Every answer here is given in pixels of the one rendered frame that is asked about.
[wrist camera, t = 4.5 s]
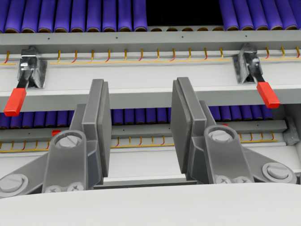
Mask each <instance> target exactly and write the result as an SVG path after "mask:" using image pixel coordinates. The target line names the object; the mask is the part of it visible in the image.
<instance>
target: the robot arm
mask: <svg viewBox="0 0 301 226"><path fill-rule="evenodd" d="M170 126H171V132H172V137H173V141H174V145H175V150H176V155H177V159H178V163H179V167H180V171H181V174H185V177H186V180H187V181H195V180H197V184H196V185H185V186H165V187H139V188H122V189H105V190H94V186H95V185H103V179H104V178H107V177H108V171H109V159H110V148H111V136H112V122H111V111H110V100H109V88H108V82H104V79H92V83H91V87H90V92H89V95H88V99H87V103H86V104H77V105H76V108H75V111H74V115H73V118H72V121H71V125H70V128H69V130H64V131H62V132H59V133H58V134H56V135H54V136H53V137H52V139H51V141H50V146H49V152H47V153H45V154H43V155H42V156H40V157H38V158H36V159H34V160H33V161H31V162H29V163H27V164H25V165H24V166H22V167H20V168H18V169H17V170H15V171H13V172H11V173H9V174H8V175H5V176H4V177H2V178H1V179H0V226H301V174H300V176H299V177H298V176H296V175H295V173H294V172H293V171H292V170H291V169H290V168H289V167H287V166H286V165H284V164H282V163H279V162H277V161H275V160H273V159H271V158H268V157H266V156H264V155H262V154H260V153H258V152H255V151H253V150H251V149H249V148H246V147H244V146H242V145H241V142H240V139H239V136H238V134H237V132H236V131H235V130H233V129H232V128H230V127H228V126H224V125H217V124H216V122H215V120H214V118H213V116H212V114H211V112H210V110H209V108H208V106H207V104H206V102H205V101H204V100H198V98H197V96H196V94H195V91H194V89H193V87H192V84H191V82H190V80H189V78H188V77H177V80H173V86H172V107H171V123H170Z"/></svg>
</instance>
